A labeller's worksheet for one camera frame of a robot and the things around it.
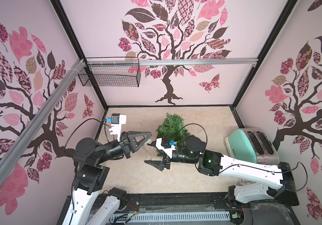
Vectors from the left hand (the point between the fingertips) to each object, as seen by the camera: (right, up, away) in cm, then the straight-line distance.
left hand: (150, 139), depth 49 cm
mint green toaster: (+55, -8, +27) cm, 62 cm away
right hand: (-2, -5, +6) cm, 8 cm away
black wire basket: (-33, +40, +46) cm, 69 cm away
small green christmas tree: (+9, +3, +19) cm, 21 cm away
